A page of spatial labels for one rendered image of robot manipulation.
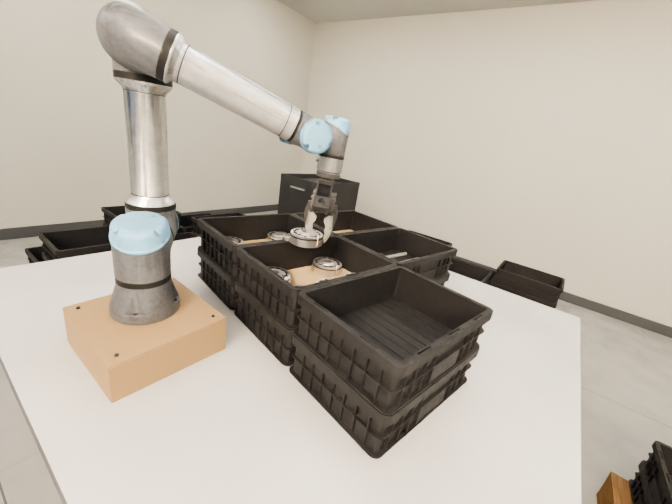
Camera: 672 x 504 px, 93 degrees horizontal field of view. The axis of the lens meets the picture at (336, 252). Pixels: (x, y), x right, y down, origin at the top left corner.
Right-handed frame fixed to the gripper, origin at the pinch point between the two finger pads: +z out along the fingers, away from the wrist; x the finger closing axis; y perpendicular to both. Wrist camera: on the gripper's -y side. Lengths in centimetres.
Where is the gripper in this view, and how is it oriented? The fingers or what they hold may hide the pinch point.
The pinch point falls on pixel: (316, 238)
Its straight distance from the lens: 98.7
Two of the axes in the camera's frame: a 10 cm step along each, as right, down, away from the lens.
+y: 0.4, -3.3, 9.4
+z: -1.9, 9.2, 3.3
